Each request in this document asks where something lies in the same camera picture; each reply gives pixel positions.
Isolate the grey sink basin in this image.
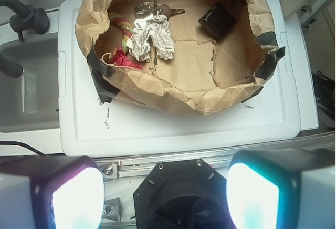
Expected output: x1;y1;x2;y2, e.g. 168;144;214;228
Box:
1;33;59;133

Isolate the white plastic lid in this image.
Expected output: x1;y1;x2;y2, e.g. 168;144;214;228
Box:
58;0;301;157

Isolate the multicolour braided rope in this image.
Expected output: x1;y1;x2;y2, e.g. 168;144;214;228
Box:
108;12;135;56

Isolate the crumpled red paper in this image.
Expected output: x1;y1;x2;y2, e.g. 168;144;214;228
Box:
109;50;142;70

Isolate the brown paper bag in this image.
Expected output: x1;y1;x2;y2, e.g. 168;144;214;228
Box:
75;0;285;115

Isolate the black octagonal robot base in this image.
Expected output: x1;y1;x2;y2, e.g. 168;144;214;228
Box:
133;160;235;228

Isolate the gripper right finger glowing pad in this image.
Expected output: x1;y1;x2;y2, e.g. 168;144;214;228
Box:
226;149;335;228

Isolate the crumpled white paper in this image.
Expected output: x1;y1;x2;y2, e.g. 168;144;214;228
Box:
126;14;175;61

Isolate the bunch of metal keys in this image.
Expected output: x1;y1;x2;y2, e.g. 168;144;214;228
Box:
134;0;186;19

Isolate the black faucet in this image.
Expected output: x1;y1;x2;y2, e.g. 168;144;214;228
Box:
1;0;50;78

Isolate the aluminium extrusion rail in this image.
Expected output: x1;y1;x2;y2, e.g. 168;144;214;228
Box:
95;131;335;181

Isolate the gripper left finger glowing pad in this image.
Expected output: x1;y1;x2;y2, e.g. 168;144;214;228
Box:
1;156;104;228

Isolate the black box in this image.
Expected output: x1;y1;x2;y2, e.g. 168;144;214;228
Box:
198;2;237;40

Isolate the metal corner bracket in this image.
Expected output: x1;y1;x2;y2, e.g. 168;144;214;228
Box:
102;197;122;222

